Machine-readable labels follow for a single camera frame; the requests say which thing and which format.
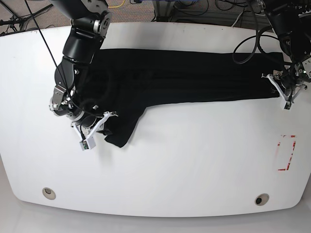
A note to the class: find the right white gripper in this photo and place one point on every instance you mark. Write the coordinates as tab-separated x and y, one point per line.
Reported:
91	124

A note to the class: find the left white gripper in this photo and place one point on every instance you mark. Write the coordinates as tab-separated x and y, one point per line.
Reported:
289	87

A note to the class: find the black T-shirt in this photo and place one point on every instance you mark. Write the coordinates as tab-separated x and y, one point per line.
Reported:
128	81

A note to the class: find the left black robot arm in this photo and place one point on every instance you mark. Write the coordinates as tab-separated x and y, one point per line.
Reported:
291	22

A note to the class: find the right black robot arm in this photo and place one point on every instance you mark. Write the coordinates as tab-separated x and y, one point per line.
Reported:
89	20

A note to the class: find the red tape rectangle marker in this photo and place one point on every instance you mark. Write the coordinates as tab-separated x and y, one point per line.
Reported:
285	151

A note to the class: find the black tripod stand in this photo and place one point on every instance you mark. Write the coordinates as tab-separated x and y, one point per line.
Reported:
16	22

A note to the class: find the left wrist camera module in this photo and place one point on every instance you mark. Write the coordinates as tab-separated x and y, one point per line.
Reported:
287	105

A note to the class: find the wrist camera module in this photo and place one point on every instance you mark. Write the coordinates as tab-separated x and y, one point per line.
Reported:
287	105
87	144

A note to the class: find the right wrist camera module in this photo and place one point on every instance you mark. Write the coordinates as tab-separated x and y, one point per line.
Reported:
87	144

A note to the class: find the left table cable grommet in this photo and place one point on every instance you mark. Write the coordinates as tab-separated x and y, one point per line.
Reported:
48	193

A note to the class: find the table cable grommet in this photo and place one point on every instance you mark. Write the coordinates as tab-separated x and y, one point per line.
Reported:
261	199
48	193

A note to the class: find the right table cable grommet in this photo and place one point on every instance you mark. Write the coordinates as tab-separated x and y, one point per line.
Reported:
261	199

